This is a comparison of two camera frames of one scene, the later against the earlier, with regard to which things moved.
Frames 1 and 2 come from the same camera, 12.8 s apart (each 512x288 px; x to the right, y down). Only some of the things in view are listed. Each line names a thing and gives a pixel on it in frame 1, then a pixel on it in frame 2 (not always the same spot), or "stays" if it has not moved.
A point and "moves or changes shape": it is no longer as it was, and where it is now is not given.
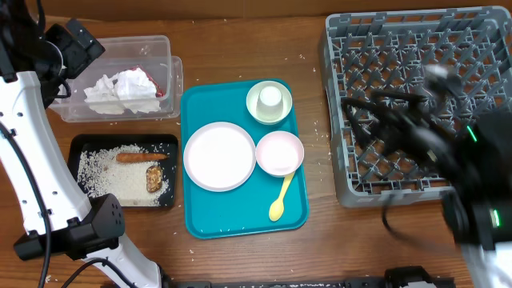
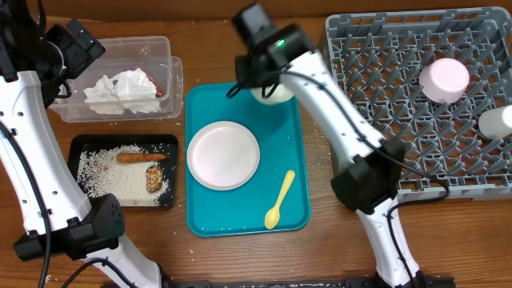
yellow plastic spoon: [277, 207] moves or changes shape
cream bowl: [269, 102] moves or changes shape
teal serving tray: [242, 166] stays
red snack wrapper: [159, 92] stays
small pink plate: [279, 154] moves or changes shape
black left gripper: [81, 58] stays
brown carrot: [136, 157] stays
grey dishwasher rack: [389, 50] stays
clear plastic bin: [137, 78] stays
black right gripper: [394, 116] → [250, 78]
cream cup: [270, 104] moves or changes shape
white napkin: [130, 90] stays
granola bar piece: [154, 178] stays
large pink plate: [219, 157] stays
